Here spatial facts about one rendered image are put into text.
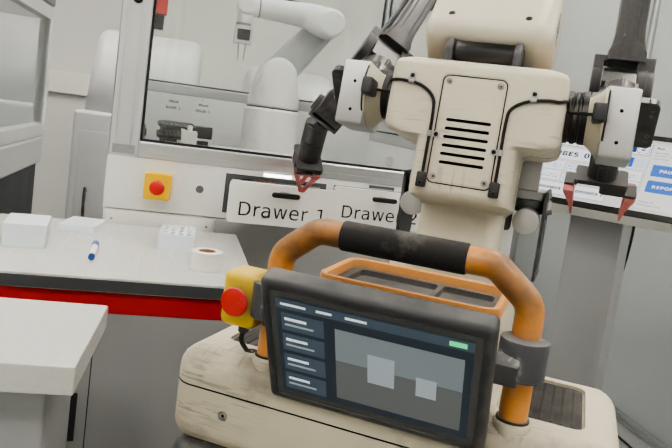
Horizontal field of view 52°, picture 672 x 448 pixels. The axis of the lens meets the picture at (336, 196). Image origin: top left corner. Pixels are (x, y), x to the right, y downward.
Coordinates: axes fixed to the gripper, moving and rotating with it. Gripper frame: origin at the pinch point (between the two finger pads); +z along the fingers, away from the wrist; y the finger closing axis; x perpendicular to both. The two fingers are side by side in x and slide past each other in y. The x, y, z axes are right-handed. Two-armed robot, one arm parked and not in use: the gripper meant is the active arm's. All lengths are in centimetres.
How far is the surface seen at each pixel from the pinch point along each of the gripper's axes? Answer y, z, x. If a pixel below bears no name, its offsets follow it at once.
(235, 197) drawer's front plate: 2.2, 8.0, 15.8
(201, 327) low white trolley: -45, 3, 24
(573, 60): 175, 34, -173
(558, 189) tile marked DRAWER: 13, 2, -81
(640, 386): 12, 98, -166
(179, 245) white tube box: -15.3, 9.9, 29.2
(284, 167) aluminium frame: 20.3, 10.2, 1.1
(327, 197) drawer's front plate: 3.3, 5.9, -8.7
